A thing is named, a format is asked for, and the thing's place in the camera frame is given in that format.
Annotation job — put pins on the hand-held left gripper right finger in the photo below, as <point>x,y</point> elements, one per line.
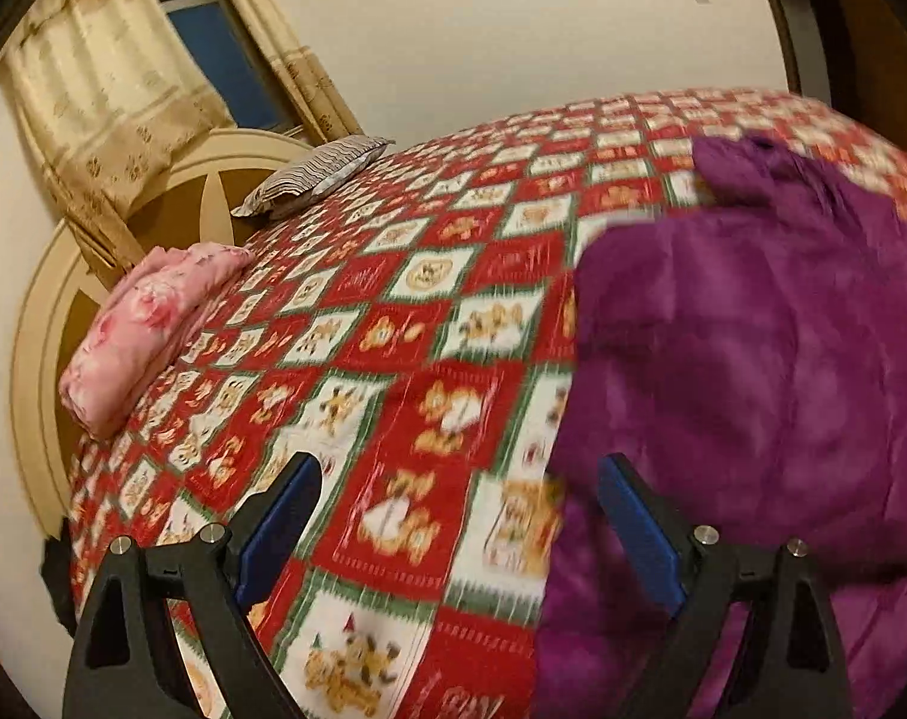
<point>641,532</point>

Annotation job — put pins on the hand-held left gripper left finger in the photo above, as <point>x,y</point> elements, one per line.
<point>274,532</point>

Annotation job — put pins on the purple down jacket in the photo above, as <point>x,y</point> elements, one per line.
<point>723,352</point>

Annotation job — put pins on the pink floral pillow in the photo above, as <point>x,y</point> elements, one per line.
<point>139,329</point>

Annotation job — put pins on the red checked printed blanket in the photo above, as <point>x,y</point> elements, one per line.
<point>423,277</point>

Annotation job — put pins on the cream round headboard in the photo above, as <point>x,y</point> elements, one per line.
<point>45,329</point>

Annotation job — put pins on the grey striped pillow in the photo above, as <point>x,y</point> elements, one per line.
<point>311,172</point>

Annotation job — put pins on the beige patterned wide curtain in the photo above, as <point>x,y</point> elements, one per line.
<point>101,90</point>

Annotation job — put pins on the beige patterned narrow curtain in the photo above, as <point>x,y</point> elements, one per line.
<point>289,52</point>

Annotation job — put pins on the window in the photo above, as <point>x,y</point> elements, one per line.
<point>221,52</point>

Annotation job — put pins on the brown wooden door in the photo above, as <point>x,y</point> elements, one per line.
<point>880,37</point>

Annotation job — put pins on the dark wooden door frame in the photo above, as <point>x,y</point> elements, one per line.
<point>790,30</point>

